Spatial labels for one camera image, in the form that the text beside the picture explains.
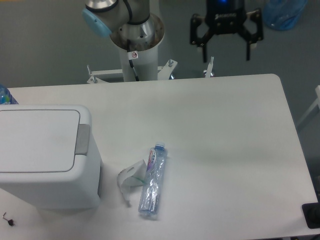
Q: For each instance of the blue water bottle at edge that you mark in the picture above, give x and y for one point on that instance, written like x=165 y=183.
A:
x=6 y=97

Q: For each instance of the clear plastic water bottle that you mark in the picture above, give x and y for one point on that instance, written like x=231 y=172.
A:
x=153 y=181

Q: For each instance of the crumpled white plastic wrapper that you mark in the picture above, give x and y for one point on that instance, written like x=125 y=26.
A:
x=131 y=177

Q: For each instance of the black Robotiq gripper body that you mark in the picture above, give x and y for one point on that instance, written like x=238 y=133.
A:
x=225 y=16

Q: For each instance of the white push-lid trash can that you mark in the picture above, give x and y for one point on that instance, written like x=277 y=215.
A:
x=49 y=157

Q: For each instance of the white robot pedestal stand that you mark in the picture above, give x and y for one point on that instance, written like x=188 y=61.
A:
x=137 y=46

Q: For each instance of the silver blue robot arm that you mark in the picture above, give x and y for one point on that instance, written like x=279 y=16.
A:
x=115 y=13

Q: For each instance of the white frame at right edge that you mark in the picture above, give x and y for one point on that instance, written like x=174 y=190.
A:
x=311 y=112

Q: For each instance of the black device at table edge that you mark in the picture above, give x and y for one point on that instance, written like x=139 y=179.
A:
x=311 y=212

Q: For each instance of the blue plastic bag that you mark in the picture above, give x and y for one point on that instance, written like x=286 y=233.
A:
x=282 y=15

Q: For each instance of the small black metal clip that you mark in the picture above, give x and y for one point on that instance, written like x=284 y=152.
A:
x=9 y=221

